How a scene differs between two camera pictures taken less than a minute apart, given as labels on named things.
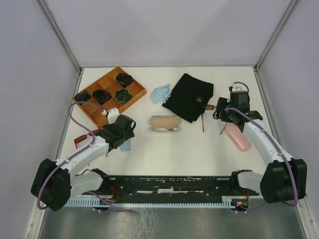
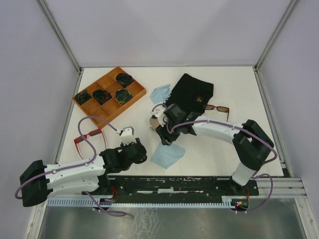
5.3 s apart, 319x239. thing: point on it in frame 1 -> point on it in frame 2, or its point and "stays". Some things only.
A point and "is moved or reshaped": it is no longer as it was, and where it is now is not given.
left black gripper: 129,134 -> 123,147
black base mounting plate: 171,186 stays
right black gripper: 222,103 -> 162,131
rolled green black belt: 84,96 stays
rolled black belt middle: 101,96 stays
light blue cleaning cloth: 126,146 is moved or reshaped
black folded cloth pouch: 189,97 stays
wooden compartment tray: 117,89 stays
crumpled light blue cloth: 158,94 stays
